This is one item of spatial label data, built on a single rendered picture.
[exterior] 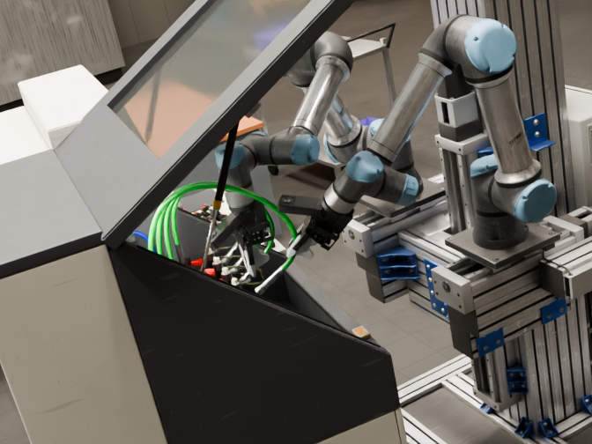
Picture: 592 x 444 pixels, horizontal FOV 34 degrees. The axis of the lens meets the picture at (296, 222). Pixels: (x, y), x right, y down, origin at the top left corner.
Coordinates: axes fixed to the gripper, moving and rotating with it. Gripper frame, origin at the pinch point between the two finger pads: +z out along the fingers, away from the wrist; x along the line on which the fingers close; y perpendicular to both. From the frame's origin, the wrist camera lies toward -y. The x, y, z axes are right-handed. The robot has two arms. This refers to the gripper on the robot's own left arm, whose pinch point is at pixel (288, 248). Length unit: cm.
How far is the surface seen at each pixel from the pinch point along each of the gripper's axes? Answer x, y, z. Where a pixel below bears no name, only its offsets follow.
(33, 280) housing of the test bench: -47, -51, 0
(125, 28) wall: 752, -106, 480
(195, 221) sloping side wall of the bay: 27.0, -19.7, 31.4
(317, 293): 16.0, 19.1, 23.3
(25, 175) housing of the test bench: 0, -65, 21
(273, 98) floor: 487, 41, 285
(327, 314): 5.6, 21.6, 18.9
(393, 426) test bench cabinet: -22, 45, 16
